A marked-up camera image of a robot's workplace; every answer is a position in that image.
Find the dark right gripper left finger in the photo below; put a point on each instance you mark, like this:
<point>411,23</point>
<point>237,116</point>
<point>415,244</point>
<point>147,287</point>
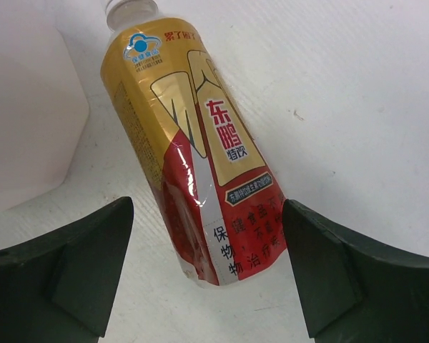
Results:
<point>61,286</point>

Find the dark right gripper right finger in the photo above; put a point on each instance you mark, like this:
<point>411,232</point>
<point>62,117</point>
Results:
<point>353,288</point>

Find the red gold labelled bottle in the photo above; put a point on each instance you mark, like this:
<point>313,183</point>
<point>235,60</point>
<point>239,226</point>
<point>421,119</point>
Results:
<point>220,202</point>

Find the white octagonal plastic bin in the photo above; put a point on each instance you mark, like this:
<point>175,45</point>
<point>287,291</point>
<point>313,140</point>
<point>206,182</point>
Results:
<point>43,111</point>

